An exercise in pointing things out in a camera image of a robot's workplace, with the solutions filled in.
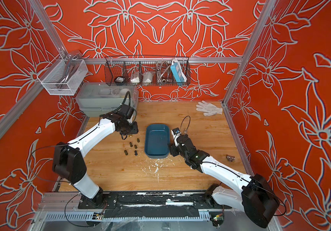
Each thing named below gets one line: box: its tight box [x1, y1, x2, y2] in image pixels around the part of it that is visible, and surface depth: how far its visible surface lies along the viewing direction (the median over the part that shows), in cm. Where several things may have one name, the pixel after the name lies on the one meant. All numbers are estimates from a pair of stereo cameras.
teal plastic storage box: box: [144, 123, 170, 159], surface depth 97 cm
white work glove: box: [195, 100, 223, 117], surface depth 116 cm
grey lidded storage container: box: [75, 82, 140, 118], surface depth 103 cm
